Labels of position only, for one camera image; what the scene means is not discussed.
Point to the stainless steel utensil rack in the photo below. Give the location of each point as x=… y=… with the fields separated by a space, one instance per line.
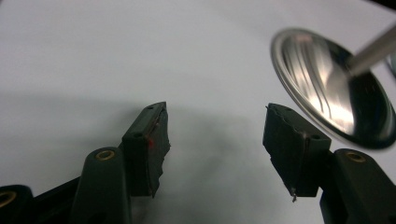
x=311 y=77

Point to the pale blue table mat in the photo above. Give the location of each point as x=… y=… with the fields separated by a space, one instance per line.
x=93 y=46

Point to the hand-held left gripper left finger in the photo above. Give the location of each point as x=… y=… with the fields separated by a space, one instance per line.
x=141 y=149

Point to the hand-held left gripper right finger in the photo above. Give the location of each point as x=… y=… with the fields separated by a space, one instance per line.
x=289 y=149

